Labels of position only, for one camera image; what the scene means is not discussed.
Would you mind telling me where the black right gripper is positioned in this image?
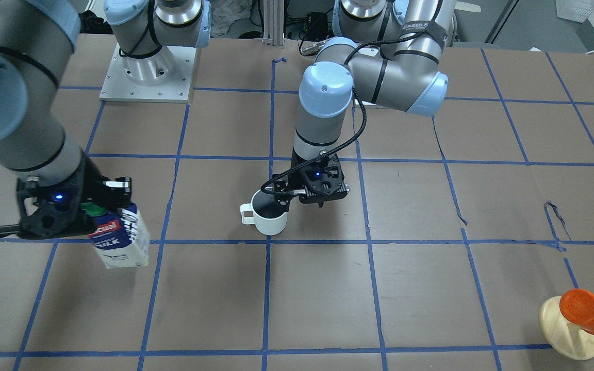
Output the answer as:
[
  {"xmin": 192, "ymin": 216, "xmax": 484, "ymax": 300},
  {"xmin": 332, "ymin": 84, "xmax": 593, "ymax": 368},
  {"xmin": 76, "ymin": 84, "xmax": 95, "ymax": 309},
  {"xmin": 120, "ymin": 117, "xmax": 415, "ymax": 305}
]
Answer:
[{"xmin": 0, "ymin": 154, "xmax": 132, "ymax": 240}]

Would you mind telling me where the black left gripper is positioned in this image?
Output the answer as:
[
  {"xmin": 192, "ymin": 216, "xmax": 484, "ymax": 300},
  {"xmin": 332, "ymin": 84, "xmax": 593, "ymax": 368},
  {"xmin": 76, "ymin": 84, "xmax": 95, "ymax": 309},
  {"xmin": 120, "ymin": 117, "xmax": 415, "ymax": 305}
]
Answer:
[{"xmin": 272, "ymin": 154, "xmax": 349, "ymax": 213}]

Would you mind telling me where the white mug grey inside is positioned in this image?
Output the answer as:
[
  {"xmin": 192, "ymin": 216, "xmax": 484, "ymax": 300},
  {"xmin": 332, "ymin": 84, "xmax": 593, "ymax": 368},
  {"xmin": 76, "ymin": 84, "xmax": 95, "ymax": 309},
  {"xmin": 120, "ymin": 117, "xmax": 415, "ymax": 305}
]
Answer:
[{"xmin": 239, "ymin": 190, "xmax": 288, "ymax": 235}]

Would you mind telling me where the blue white milk carton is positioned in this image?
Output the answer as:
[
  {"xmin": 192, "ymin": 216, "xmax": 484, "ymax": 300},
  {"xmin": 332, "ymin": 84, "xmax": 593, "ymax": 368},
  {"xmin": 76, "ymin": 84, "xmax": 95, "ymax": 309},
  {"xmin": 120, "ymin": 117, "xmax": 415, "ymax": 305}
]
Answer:
[{"xmin": 81, "ymin": 203, "xmax": 150, "ymax": 268}]

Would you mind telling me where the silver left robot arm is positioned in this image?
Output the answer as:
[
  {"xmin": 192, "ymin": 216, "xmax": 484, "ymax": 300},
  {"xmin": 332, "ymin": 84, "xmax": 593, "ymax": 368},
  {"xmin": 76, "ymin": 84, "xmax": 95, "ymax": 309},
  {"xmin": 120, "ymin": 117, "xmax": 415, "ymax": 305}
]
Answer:
[{"xmin": 261, "ymin": 1, "xmax": 456, "ymax": 212}]

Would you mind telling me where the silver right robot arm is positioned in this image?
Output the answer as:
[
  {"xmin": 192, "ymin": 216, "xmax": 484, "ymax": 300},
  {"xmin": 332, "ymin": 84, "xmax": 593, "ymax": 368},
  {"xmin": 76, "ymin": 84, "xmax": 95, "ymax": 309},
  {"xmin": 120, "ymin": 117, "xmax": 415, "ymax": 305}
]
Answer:
[{"xmin": 0, "ymin": 1, "xmax": 211, "ymax": 240}]

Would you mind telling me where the wooden mug tree stand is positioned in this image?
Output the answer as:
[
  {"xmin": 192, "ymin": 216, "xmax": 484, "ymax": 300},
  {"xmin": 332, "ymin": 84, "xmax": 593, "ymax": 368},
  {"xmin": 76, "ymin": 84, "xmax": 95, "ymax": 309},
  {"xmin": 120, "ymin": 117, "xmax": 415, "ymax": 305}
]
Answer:
[{"xmin": 538, "ymin": 296, "xmax": 594, "ymax": 361}]

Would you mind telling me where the orange mug on stand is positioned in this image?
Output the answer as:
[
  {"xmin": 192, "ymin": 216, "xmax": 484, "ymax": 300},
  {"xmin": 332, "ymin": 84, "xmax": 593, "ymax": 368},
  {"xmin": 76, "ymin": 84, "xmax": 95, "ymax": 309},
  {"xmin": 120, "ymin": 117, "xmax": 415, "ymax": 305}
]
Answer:
[{"xmin": 559, "ymin": 289, "xmax": 594, "ymax": 335}]

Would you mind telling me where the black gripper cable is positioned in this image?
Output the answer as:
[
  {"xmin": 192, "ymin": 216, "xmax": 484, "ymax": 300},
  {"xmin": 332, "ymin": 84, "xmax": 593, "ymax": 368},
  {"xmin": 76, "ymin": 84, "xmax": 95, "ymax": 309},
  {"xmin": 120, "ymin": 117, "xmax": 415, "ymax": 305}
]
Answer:
[{"xmin": 260, "ymin": 31, "xmax": 432, "ymax": 201}]

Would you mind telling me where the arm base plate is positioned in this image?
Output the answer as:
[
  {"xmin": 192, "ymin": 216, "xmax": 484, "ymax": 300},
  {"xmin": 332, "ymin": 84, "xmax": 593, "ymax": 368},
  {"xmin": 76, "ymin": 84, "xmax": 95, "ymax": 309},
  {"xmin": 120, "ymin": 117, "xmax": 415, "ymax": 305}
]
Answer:
[{"xmin": 100, "ymin": 45, "xmax": 199, "ymax": 103}]

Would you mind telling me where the aluminium frame post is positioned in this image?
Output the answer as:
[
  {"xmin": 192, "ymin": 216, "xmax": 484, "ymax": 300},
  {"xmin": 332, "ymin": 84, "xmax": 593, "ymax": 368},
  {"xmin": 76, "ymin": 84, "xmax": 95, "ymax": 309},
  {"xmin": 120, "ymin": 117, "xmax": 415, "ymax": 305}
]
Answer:
[{"xmin": 261, "ymin": 0, "xmax": 285, "ymax": 48}]

